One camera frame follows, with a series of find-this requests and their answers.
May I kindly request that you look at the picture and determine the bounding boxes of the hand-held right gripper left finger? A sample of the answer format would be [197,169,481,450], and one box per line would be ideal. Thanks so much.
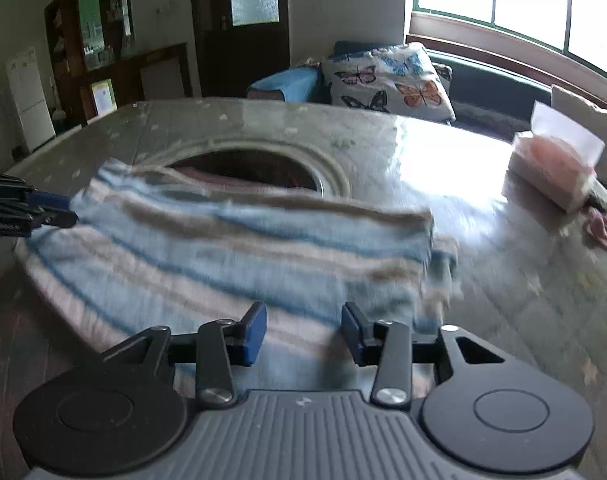
[101,301,268,407]

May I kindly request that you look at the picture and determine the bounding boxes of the white pillow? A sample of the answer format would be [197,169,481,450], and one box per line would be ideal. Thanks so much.
[551,85,607,192]

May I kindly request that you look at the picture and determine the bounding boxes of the blue sofa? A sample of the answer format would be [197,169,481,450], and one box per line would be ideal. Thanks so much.
[246,40,607,193]

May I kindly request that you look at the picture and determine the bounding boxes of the dark wooden door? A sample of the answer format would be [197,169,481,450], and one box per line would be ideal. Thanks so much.
[190,0,291,99]

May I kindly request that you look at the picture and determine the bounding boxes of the pink plush toy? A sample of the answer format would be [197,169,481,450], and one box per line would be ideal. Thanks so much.
[582,204,607,252]

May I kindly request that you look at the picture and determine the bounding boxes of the dark wooden cabinet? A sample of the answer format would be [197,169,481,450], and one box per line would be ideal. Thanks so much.
[44,0,190,127]

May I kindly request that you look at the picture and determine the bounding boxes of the butterfly print pillow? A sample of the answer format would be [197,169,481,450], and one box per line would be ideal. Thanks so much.
[321,42,457,123]

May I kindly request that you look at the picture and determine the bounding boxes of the tissue box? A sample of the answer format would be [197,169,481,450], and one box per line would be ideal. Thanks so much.
[507,100,607,212]

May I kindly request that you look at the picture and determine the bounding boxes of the white refrigerator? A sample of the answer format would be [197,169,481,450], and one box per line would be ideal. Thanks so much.
[6,47,57,154]

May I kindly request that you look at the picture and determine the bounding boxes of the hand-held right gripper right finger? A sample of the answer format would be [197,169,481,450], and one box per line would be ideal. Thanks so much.
[341,301,507,407]

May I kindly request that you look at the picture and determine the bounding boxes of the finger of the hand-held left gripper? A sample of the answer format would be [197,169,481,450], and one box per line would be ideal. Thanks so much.
[0,174,71,211]
[0,209,79,238]

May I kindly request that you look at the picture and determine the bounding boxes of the striped blue grey shirt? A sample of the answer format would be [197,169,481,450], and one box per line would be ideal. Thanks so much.
[16,157,460,388]

